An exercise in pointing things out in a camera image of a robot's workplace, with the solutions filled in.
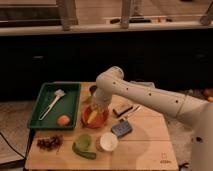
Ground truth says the dark grape bunch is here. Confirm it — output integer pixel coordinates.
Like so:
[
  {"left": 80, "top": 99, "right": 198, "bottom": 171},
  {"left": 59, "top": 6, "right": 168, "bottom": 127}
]
[{"left": 37, "top": 135, "right": 63, "bottom": 151}]

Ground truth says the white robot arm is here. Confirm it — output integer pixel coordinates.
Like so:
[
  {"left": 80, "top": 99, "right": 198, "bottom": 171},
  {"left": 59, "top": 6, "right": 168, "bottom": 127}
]
[{"left": 93, "top": 66, "right": 213, "bottom": 171}]

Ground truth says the blue sponge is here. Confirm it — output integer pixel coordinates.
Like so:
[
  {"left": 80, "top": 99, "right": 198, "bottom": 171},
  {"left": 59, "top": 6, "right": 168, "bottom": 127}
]
[{"left": 111, "top": 121, "right": 133, "bottom": 138}]

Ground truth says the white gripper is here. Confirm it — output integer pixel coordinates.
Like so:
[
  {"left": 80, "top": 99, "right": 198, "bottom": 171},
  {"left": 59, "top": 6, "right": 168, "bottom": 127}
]
[{"left": 92, "top": 88, "right": 111, "bottom": 109}]

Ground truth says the white dish brush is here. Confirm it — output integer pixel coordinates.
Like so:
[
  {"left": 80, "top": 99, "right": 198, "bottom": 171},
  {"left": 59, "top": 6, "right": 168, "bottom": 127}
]
[{"left": 39, "top": 89, "right": 65, "bottom": 120}]

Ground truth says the green plastic tray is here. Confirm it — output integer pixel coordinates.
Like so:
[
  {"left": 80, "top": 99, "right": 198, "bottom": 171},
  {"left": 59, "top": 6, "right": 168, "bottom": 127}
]
[{"left": 28, "top": 82, "right": 81, "bottom": 130}]

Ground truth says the white cup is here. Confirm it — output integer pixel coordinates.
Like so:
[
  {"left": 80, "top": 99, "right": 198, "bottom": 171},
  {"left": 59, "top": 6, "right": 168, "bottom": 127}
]
[{"left": 96, "top": 132, "right": 118, "bottom": 152}]

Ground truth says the green cucumber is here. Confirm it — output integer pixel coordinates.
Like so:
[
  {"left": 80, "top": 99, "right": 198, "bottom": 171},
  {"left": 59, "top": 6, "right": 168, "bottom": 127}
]
[{"left": 72, "top": 143, "right": 97, "bottom": 160}]

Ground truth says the dark small cup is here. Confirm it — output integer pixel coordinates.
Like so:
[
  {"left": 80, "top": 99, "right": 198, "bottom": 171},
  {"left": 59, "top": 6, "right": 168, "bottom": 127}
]
[{"left": 89, "top": 85, "right": 97, "bottom": 96}]

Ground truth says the yellow banana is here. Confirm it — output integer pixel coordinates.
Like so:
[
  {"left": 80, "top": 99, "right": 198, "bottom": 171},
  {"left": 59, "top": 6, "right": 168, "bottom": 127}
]
[{"left": 87, "top": 110, "right": 98, "bottom": 124}]

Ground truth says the green cup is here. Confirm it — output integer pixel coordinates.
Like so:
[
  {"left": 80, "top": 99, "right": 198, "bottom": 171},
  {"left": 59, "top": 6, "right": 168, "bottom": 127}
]
[{"left": 75, "top": 134, "right": 91, "bottom": 151}]

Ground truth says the red bowl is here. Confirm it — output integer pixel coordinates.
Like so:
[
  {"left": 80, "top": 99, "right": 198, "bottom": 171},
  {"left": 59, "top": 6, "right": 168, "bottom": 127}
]
[{"left": 81, "top": 106, "right": 109, "bottom": 129}]

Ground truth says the orange fruit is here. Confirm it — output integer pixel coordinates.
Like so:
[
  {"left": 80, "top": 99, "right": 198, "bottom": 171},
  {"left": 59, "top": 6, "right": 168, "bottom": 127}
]
[{"left": 57, "top": 115, "right": 70, "bottom": 126}]

